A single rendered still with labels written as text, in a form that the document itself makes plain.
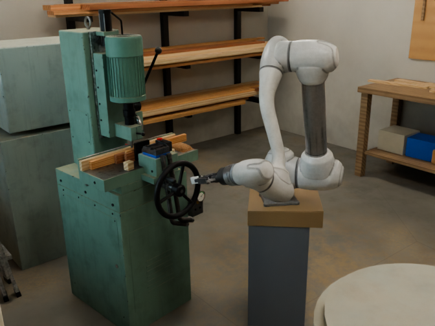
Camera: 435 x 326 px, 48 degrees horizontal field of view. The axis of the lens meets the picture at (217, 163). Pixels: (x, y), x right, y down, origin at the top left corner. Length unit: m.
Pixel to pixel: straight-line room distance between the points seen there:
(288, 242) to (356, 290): 2.18
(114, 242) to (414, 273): 2.22
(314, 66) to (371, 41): 3.23
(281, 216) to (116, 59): 1.08
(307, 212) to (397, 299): 2.11
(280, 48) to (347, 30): 3.37
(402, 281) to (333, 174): 2.05
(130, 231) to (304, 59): 1.16
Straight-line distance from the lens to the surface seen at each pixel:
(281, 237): 2.49
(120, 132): 2.53
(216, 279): 3.15
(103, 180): 2.29
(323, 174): 2.38
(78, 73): 2.61
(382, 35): 5.26
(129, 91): 2.39
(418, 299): 0.34
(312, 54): 2.10
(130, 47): 2.36
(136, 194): 2.42
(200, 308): 2.91
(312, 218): 2.45
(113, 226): 2.47
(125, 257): 2.51
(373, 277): 0.35
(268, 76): 2.10
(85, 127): 2.65
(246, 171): 1.88
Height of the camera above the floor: 1.72
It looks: 20 degrees down
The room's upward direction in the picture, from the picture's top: 1 degrees counter-clockwise
